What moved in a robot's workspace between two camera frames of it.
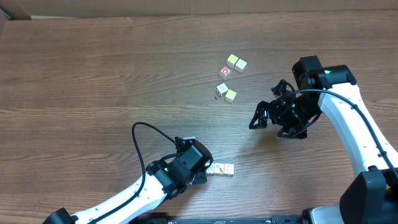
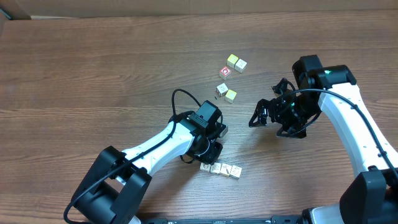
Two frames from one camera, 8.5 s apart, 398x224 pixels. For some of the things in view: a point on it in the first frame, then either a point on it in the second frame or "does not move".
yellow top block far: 231,60 does not move
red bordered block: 224,72 does not move
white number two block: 222,89 does not move
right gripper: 269,112 does not move
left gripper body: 201,177 → 212,152
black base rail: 281,219 does not move
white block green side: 229,168 → 236,172
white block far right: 240,66 does not move
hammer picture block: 219,168 → 226,169
